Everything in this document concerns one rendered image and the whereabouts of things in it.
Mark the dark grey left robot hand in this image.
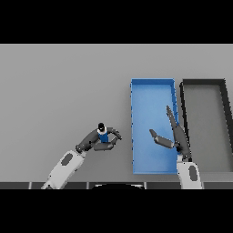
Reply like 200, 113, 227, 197
75, 127, 123, 155

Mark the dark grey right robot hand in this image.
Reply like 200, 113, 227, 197
148, 105, 193, 162

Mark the dark grey bin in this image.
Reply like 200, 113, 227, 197
179, 78, 233, 174

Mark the blue bin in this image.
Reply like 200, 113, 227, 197
130, 78, 180, 176

